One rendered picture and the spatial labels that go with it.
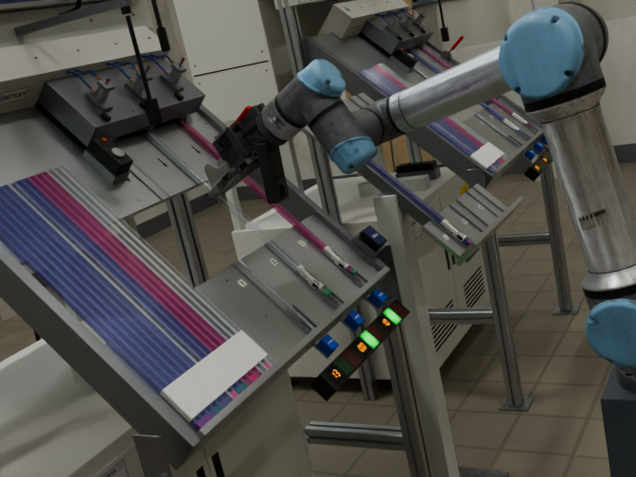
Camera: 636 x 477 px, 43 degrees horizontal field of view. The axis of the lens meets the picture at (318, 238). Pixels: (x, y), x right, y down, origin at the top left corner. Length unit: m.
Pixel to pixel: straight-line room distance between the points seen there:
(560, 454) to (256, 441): 0.90
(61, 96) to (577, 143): 0.90
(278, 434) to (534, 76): 1.08
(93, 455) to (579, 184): 0.91
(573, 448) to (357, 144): 1.28
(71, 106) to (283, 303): 0.52
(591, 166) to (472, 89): 0.28
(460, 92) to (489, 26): 4.23
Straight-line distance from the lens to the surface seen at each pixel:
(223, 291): 1.40
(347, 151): 1.37
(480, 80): 1.37
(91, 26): 1.77
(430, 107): 1.42
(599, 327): 1.25
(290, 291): 1.49
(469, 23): 5.65
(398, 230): 1.89
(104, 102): 1.56
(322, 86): 1.37
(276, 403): 1.89
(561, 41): 1.15
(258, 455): 1.85
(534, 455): 2.35
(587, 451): 2.35
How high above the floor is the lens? 1.23
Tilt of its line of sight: 14 degrees down
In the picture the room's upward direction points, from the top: 13 degrees counter-clockwise
